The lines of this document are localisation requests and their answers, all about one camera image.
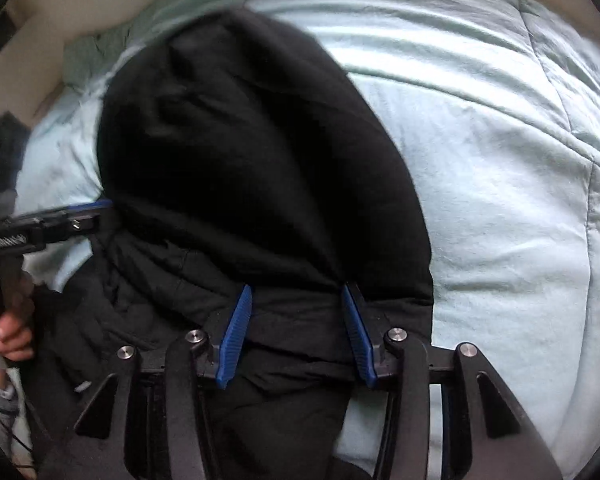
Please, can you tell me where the black hooded jacket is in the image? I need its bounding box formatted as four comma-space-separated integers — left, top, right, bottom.
22, 8, 434, 479

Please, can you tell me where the grey sleeve forearm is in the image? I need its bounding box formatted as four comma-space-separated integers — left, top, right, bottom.
0, 377, 19, 448

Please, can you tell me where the person's left hand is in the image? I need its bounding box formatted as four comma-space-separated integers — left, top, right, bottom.
0, 271, 34, 390

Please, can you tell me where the light green bed comforter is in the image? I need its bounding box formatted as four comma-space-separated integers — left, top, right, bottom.
17, 0, 600, 479

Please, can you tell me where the beige padded bed frame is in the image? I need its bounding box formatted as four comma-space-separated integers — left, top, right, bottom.
0, 0, 261, 126

